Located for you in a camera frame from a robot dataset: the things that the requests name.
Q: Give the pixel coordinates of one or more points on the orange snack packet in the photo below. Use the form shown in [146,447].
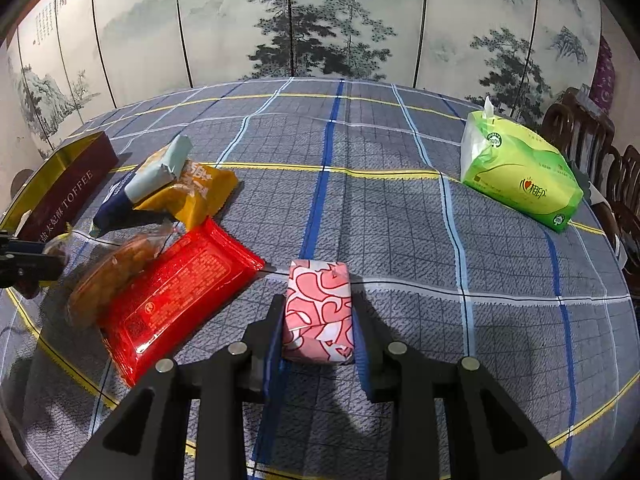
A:
[200,190]

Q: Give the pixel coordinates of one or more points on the plaid tablecloth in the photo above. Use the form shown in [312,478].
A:
[425,285]

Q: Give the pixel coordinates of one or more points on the painted folding screen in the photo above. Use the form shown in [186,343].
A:
[300,20]

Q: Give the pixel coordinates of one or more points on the dark wooden chair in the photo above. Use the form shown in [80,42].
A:
[575,125]
[625,200]

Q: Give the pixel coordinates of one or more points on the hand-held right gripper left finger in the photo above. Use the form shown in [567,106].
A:
[276,360]

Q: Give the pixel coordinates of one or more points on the green tissue pack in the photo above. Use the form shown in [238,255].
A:
[520,175]

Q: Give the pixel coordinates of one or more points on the clear bag of fried snacks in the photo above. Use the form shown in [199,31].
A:
[110,270]

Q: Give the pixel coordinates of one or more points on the blue cracker packet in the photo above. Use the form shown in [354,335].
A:
[150,175]

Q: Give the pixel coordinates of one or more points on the red snack packet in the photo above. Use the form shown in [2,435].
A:
[175,290]

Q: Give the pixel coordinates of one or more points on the pink patterned snack packet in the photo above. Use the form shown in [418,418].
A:
[317,310]

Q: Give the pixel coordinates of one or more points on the red and gold tin box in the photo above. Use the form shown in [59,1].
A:
[65,185]

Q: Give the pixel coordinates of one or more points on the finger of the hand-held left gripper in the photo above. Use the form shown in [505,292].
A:
[30,265]

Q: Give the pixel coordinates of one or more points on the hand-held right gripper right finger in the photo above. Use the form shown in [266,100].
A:
[362,360]

